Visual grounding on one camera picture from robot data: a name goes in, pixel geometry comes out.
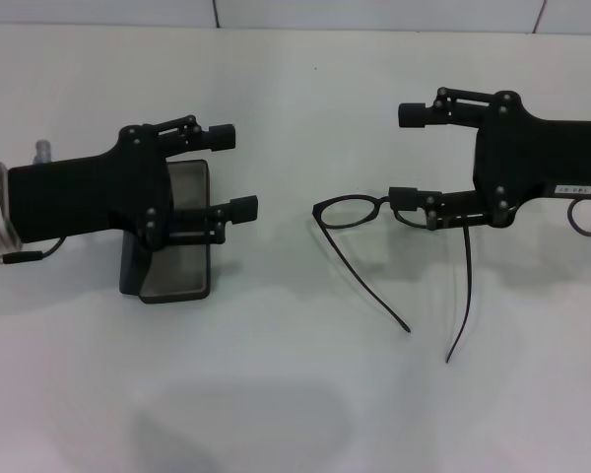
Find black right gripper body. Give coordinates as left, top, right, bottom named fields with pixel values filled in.
left=471, top=90, right=591, bottom=229

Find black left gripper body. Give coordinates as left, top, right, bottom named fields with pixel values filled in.
left=7, top=124, right=172, bottom=250

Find black thin-frame glasses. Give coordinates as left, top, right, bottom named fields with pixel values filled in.
left=312, top=193, right=474, bottom=365

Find black glasses case grey lining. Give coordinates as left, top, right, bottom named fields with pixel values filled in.
left=119, top=159, right=212, bottom=305

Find dark right wrist cable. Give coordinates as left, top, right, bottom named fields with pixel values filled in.
left=567, top=195, right=591, bottom=237

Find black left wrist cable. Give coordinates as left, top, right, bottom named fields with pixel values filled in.
left=0, top=236, right=69, bottom=272

